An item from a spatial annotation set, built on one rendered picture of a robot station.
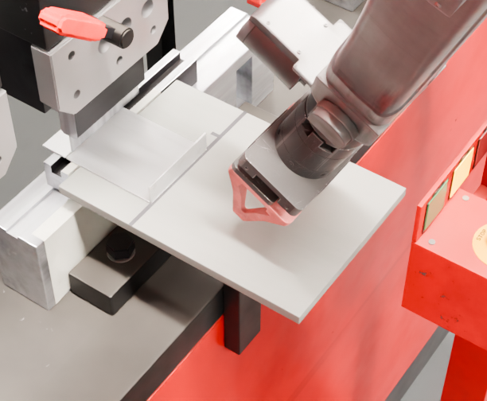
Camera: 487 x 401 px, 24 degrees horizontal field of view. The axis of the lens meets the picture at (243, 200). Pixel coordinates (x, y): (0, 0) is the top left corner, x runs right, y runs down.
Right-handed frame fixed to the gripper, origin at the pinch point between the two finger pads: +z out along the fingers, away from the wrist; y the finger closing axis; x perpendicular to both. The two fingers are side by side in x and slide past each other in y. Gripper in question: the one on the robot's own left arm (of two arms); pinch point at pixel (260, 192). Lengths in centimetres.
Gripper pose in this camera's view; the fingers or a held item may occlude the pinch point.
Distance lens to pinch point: 101.5
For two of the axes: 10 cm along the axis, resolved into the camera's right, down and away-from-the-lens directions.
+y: -5.8, 5.9, -5.6
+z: -4.0, 4.0, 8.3
